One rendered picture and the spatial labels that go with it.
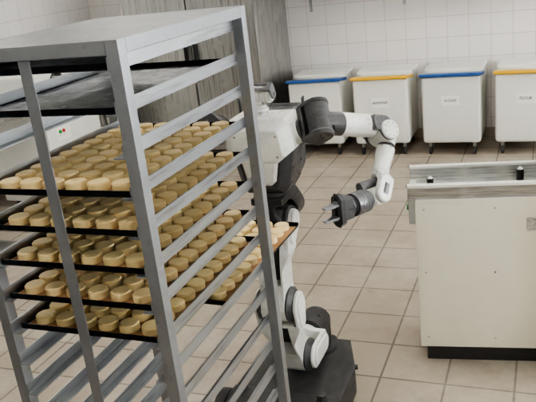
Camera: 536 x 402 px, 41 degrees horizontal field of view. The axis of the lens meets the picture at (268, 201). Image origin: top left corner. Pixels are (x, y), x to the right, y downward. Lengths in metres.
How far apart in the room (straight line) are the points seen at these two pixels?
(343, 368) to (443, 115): 3.86
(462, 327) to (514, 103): 3.46
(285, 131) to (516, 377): 1.64
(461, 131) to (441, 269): 3.48
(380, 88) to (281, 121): 4.19
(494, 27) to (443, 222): 4.13
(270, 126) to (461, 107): 4.21
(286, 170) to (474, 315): 1.27
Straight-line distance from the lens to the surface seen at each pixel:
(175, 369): 1.67
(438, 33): 7.26
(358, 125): 2.69
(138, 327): 1.75
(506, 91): 6.63
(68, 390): 2.11
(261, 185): 2.06
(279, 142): 2.60
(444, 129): 6.75
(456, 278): 3.39
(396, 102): 6.76
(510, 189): 3.25
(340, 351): 3.39
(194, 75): 1.76
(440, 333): 3.53
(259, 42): 6.79
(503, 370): 3.57
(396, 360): 3.62
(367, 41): 7.39
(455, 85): 6.64
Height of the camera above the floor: 1.94
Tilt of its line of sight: 19 degrees down
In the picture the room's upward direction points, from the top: 7 degrees counter-clockwise
